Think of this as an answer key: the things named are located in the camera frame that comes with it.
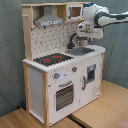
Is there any grey toy range hood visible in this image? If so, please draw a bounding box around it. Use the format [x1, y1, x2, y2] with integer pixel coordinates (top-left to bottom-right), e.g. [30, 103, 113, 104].
[35, 6, 64, 27]

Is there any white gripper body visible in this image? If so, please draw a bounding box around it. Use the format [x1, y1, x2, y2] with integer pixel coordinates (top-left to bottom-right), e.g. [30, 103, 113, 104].
[77, 22, 103, 39]

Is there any black toy stovetop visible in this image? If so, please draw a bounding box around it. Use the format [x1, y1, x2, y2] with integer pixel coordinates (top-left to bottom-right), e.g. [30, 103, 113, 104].
[34, 53, 71, 66]

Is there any white toy microwave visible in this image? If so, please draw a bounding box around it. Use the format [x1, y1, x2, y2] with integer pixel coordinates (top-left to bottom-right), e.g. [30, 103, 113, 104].
[67, 4, 82, 21]

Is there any red stove knob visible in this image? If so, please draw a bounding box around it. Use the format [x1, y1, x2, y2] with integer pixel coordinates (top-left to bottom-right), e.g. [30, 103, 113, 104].
[54, 73, 60, 79]
[71, 66, 79, 73]

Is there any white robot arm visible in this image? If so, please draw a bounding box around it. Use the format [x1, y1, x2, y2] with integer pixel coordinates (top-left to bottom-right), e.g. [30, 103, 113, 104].
[77, 3, 128, 39]

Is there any grey toy sink basin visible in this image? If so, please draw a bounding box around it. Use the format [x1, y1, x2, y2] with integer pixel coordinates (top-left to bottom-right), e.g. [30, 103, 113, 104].
[66, 47, 94, 56]

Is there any white wooden toy kitchen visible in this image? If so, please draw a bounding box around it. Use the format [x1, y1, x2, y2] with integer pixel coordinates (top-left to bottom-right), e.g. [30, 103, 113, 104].
[22, 2, 105, 127]

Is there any toy oven door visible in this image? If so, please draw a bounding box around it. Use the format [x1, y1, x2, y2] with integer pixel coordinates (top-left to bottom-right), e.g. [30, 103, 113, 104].
[55, 81, 74, 111]

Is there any grey cabinet door handle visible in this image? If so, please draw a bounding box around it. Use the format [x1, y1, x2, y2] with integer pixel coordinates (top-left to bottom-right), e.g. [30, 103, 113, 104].
[82, 76, 86, 90]

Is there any red right stove knob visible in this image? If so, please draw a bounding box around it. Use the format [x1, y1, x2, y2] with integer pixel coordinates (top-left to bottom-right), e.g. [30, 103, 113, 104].
[71, 66, 79, 73]

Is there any red left stove knob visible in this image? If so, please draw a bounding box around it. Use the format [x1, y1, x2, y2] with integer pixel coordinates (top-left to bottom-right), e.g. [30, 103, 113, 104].
[54, 73, 60, 79]

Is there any black toy faucet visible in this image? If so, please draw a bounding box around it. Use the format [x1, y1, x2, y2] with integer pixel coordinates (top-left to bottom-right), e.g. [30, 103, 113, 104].
[67, 33, 77, 49]

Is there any small metal toy pot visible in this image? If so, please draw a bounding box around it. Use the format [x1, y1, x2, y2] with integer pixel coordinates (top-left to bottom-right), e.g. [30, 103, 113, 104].
[76, 37, 92, 47]

